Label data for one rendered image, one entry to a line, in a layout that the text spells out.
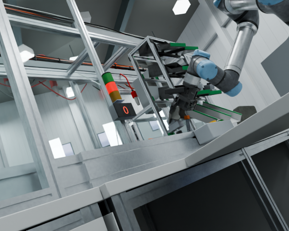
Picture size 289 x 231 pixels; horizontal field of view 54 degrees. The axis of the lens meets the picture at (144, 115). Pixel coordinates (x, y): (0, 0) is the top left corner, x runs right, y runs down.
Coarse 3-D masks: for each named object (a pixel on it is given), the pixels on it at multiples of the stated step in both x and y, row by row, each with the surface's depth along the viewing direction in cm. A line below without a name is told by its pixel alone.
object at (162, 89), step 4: (160, 88) 171; (164, 88) 169; (160, 92) 172; (200, 92) 155; (204, 92) 157; (208, 92) 159; (160, 96) 172; (164, 96) 170; (168, 96) 167; (172, 96) 165
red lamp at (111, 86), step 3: (108, 84) 135; (111, 84) 135; (114, 84) 136; (108, 87) 135; (111, 87) 134; (114, 87) 135; (108, 90) 135; (111, 90) 134; (114, 90) 134; (117, 90) 135; (108, 93) 136
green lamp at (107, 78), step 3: (105, 75) 136; (108, 75) 136; (111, 75) 138; (102, 78) 138; (105, 78) 136; (108, 78) 136; (111, 78) 136; (105, 81) 136; (108, 81) 135; (111, 81) 136; (114, 81) 137; (105, 84) 136
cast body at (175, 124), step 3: (174, 120) 135; (177, 120) 136; (168, 123) 137; (171, 123) 136; (174, 123) 135; (177, 123) 134; (180, 123) 135; (168, 126) 137; (171, 126) 136; (174, 126) 135; (177, 126) 134; (180, 126) 134; (171, 129) 136; (174, 129) 135; (171, 132) 139
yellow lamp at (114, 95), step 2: (116, 90) 135; (112, 92) 134; (114, 92) 134; (116, 92) 134; (118, 92) 135; (110, 94) 134; (112, 94) 134; (114, 94) 133; (116, 94) 133; (118, 94) 134; (110, 96) 134; (112, 96) 133; (114, 96) 133; (116, 96) 133; (118, 96) 133; (120, 96) 134; (112, 98) 133; (114, 98) 133; (116, 98) 133; (118, 98) 133; (120, 98) 134; (112, 100) 133; (114, 100) 133; (112, 102) 134
